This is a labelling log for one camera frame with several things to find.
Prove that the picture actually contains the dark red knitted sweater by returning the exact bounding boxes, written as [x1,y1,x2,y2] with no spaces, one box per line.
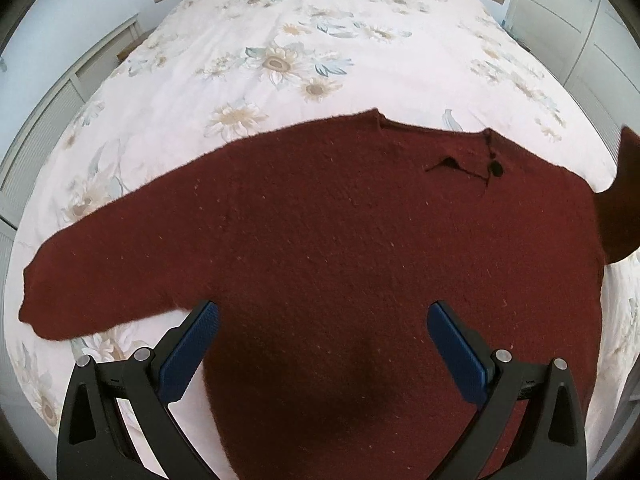
[18,110,639,479]

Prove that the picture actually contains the white floral bed cover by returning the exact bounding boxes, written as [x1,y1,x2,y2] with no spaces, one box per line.
[2,0,640,480]

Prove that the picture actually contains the white radiator cover cabinet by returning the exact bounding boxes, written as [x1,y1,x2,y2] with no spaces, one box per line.
[0,13,140,231]

